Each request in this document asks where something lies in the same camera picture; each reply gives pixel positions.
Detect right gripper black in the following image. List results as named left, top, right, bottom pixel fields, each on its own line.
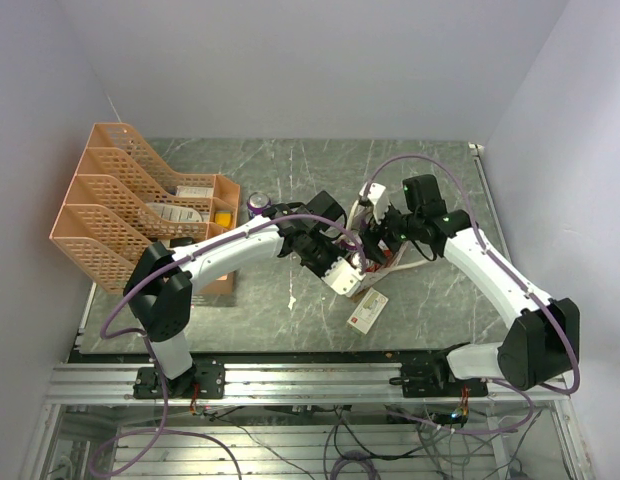
left=359, top=198, right=422, bottom=264

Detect purple Fanta can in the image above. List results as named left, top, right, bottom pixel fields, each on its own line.
left=246, top=192, right=271, bottom=218

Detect red cola can back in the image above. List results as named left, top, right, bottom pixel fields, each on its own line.
left=351, top=252, right=370, bottom=271

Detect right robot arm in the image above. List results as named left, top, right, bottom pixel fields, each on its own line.
left=359, top=174, right=580, bottom=396

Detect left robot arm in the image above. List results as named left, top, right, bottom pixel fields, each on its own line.
left=123, top=191, right=362, bottom=399

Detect small white cardboard box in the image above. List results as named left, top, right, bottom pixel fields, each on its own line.
left=346, top=288, right=388, bottom=335

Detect yellow item in organizer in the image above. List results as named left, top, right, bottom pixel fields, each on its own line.
left=214, top=211, right=234, bottom=229

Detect white papers in organizer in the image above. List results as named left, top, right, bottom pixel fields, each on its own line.
left=146, top=185, right=213, bottom=223

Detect orange plastic desk organizer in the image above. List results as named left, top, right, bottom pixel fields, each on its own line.
left=50, top=123, right=241, bottom=294

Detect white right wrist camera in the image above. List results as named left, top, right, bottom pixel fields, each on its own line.
left=358, top=183, right=391, bottom=224

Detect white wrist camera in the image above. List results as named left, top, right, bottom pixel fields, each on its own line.
left=321, top=257, right=364, bottom=298
left=358, top=183, right=391, bottom=224

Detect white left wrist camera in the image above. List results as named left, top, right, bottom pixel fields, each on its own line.
left=321, top=257, right=364, bottom=298

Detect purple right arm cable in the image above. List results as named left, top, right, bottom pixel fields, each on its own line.
left=367, top=153, right=582, bottom=396

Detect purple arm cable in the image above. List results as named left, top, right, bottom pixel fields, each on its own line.
left=87, top=213, right=369, bottom=476
left=367, top=153, right=582, bottom=396

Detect aluminium corner rail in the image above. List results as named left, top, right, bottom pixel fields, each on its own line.
left=468, top=142, right=511, bottom=260

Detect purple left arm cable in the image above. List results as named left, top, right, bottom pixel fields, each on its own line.
left=87, top=213, right=369, bottom=476

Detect aluminium mounting rail frame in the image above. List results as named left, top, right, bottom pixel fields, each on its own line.
left=19, top=350, right=595, bottom=479

